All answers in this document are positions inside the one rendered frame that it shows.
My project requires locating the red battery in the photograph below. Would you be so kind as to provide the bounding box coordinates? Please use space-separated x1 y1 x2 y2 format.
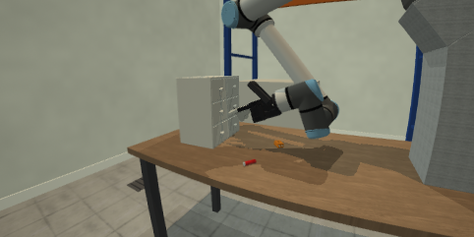
243 159 256 166

